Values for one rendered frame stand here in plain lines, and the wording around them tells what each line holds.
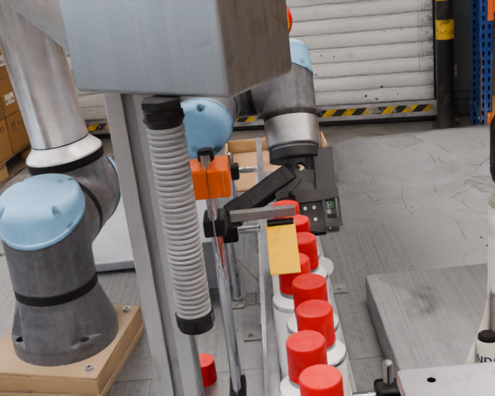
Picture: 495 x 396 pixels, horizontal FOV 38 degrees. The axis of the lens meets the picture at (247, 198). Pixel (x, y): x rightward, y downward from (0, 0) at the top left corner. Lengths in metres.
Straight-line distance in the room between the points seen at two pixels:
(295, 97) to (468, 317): 0.38
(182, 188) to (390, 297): 0.55
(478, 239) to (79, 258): 0.73
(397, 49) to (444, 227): 3.72
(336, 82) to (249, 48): 4.59
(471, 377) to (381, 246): 0.91
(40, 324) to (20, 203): 0.17
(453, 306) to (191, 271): 0.52
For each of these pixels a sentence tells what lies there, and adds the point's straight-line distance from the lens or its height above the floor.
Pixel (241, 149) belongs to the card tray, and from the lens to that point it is 1.96.
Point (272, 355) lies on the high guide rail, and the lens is 0.81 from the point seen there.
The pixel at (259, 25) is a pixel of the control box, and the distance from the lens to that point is 0.58.
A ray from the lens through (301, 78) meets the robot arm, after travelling 0.99.
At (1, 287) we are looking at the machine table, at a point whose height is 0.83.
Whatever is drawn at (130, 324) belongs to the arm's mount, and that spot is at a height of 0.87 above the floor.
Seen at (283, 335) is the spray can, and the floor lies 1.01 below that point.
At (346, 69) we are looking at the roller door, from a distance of 5.12.
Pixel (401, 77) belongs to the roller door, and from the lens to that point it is 5.13.
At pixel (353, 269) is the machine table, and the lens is 1.27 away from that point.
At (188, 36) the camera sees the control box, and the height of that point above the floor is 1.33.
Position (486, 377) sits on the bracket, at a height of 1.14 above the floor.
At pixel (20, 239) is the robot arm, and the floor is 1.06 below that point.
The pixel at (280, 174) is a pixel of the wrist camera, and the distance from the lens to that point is 0.97.
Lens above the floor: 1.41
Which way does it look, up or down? 21 degrees down
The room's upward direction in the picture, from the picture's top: 7 degrees counter-clockwise
